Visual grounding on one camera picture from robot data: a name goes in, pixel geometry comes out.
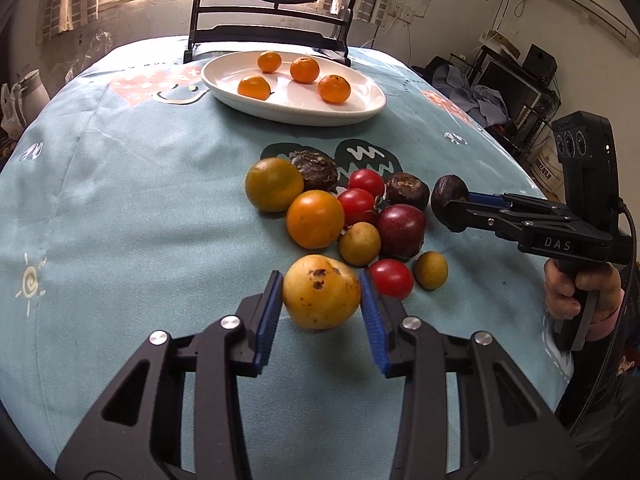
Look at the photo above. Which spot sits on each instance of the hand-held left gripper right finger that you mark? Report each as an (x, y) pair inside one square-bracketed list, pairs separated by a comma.
[(372, 325)]

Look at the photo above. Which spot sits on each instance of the yellow spotted pear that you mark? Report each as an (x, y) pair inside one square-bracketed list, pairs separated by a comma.
[(320, 295)]

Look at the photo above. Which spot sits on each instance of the person's right hand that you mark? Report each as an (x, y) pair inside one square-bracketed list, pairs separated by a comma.
[(560, 290)]

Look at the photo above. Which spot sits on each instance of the red cherry tomato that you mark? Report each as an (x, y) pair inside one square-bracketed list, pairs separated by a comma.
[(391, 278), (367, 181), (355, 206)]

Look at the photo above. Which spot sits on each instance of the black monitor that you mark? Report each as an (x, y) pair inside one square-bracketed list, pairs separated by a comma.
[(510, 87)]

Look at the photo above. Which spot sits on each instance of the clear plastic bag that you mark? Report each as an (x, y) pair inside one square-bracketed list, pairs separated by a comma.
[(95, 45)]

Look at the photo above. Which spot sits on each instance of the white bucket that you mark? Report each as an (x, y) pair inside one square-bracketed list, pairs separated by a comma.
[(547, 162)]

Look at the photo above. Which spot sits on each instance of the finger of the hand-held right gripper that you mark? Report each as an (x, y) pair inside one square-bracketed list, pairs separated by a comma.
[(480, 220), (492, 199)]

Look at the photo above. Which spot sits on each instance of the dark water chestnut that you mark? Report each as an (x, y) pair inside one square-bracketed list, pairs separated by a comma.
[(407, 191), (447, 191)]

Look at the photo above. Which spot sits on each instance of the white jug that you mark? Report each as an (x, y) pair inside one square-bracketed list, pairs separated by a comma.
[(32, 91)]

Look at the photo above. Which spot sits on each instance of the small brown longan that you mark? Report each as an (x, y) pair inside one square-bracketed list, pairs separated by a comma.
[(359, 244), (431, 270)]

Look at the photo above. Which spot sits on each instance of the small orange mandarin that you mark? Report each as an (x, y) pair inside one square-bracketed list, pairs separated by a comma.
[(304, 70), (269, 61), (334, 89), (254, 87)]

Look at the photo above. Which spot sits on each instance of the green-orange tangerine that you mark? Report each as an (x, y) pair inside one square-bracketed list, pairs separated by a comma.
[(270, 184)]

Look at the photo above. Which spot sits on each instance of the cardboard box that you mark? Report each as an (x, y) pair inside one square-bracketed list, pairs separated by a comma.
[(500, 41)]

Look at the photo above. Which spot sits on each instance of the blue crumpled clothes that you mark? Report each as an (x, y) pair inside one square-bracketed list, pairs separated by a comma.
[(465, 92)]

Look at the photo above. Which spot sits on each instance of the purple passion fruit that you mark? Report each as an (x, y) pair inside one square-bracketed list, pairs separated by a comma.
[(401, 231)]

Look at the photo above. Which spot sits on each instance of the white plastic bag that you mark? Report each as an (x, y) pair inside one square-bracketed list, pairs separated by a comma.
[(10, 112)]

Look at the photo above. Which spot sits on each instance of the large orange tangerine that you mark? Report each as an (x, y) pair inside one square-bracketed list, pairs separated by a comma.
[(315, 220)]

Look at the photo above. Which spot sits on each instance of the black speaker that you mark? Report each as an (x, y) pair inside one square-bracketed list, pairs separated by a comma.
[(540, 62)]

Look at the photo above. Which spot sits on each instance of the white wall socket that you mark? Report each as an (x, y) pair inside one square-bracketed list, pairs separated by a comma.
[(402, 12)]

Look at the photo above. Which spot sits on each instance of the person's right forearm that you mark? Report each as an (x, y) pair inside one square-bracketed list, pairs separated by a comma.
[(610, 390)]

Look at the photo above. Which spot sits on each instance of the white oval plate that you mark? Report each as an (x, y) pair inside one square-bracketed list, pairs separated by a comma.
[(300, 106)]

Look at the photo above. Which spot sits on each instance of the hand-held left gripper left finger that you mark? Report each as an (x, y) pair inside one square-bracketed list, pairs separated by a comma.
[(267, 325)]

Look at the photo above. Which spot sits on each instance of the large hairy water chestnut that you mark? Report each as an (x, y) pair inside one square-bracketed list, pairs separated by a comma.
[(315, 167)]

